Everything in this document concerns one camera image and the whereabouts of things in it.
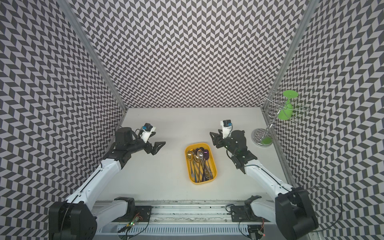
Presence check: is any silver spoon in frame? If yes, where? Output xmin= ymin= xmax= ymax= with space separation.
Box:
xmin=197 ymin=149 xmax=208 ymax=181
xmin=187 ymin=151 xmax=195 ymax=180

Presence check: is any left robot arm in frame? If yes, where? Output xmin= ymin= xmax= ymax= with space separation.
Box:
xmin=49 ymin=123 xmax=166 ymax=240

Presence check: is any gold spoon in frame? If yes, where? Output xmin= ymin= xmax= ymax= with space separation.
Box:
xmin=194 ymin=156 xmax=203 ymax=183

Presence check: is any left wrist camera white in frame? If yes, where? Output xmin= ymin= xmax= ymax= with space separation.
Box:
xmin=140 ymin=123 xmax=156 ymax=143

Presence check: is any green plastic goblet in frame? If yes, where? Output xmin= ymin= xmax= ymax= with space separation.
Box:
xmin=260 ymin=90 xmax=299 ymax=147

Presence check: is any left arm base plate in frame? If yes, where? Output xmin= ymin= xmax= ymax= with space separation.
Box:
xmin=113 ymin=206 xmax=153 ymax=223

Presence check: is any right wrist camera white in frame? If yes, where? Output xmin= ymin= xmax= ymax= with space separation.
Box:
xmin=221 ymin=120 xmax=233 ymax=139

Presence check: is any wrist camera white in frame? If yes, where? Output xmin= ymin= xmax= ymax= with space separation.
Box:
xmin=221 ymin=120 xmax=233 ymax=139
xmin=140 ymin=123 xmax=156 ymax=143

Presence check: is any aluminium rail frame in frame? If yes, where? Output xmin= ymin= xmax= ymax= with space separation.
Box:
xmin=92 ymin=201 xmax=286 ymax=240

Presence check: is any purple spoon long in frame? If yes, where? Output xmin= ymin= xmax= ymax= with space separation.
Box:
xmin=203 ymin=150 xmax=213 ymax=180

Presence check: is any chrome cup holder rack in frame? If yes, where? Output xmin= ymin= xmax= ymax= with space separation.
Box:
xmin=251 ymin=90 xmax=309 ymax=148

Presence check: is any yellow storage box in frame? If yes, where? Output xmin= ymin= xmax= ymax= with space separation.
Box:
xmin=185 ymin=143 xmax=218 ymax=185

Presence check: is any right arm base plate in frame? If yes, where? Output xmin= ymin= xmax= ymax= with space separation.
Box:
xmin=228 ymin=206 xmax=263 ymax=223

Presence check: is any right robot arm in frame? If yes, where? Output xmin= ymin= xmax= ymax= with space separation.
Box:
xmin=210 ymin=130 xmax=319 ymax=240

